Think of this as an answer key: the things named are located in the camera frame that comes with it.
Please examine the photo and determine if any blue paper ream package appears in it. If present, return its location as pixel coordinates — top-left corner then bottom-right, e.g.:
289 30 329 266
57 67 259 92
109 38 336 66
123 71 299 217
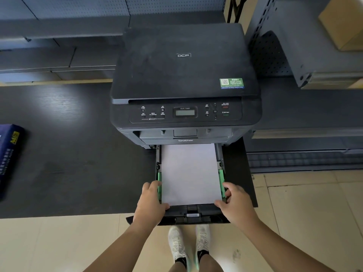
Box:
0 124 25 200

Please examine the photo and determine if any person's left hand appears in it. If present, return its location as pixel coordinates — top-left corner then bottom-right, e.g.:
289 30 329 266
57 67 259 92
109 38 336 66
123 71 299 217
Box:
133 180 171 233

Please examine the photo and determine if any brown cardboard box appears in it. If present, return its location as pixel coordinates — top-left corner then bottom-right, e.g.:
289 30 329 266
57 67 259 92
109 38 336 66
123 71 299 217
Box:
318 0 363 52

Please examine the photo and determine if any person's right leg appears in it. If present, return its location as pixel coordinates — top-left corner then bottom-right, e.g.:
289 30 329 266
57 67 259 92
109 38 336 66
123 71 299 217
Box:
198 253 220 272

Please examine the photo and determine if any person's white left shoe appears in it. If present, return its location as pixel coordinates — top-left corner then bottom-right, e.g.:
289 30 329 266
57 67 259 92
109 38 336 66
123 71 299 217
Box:
168 226 188 264

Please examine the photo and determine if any black printer paper tray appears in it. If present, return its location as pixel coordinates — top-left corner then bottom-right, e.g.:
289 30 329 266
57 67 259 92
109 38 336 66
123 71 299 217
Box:
126 143 231 226

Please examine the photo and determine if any person's black left sock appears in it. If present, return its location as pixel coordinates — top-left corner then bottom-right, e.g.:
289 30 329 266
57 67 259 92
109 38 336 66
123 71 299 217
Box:
174 256 188 272

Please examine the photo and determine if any black metal frame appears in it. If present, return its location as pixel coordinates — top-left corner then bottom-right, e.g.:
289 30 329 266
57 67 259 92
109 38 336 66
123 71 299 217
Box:
225 0 242 24

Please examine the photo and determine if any person's black right sock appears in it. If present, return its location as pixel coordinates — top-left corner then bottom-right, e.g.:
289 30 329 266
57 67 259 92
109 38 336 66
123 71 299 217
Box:
197 249 211 264

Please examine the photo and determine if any stack of white paper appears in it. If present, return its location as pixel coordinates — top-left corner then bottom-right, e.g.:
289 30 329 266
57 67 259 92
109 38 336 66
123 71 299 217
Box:
161 143 223 206

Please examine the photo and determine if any person's right forearm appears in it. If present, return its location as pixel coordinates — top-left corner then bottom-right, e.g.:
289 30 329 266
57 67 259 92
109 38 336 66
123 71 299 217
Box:
228 219 336 272

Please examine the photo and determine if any person's white shoe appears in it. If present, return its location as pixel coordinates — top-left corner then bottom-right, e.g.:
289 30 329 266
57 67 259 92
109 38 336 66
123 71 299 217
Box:
195 224 211 253
168 226 188 264

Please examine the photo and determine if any grey metal perforated shelf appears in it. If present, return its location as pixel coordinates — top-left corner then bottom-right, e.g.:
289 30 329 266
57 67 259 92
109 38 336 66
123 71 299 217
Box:
244 0 363 174

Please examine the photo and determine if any person's white right shoe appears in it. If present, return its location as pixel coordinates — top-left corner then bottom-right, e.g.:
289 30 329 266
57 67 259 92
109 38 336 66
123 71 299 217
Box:
195 224 211 253

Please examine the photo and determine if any person's left forearm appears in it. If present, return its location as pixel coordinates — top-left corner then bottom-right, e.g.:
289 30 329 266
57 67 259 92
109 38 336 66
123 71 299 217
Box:
83 222 161 272

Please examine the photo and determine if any black multifunction printer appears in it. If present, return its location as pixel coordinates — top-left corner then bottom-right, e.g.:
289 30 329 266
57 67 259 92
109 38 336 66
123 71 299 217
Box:
109 23 263 150

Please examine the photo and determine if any person's right hand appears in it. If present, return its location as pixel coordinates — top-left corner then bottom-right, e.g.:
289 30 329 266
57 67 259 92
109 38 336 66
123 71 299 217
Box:
214 182 260 232

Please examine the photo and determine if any green label sticker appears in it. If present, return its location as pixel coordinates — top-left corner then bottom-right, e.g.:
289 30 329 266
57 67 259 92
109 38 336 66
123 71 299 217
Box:
220 78 244 90

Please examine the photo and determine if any person's black sock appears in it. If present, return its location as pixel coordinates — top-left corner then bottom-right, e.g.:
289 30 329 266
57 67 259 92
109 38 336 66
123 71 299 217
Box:
174 256 188 272
197 249 211 264

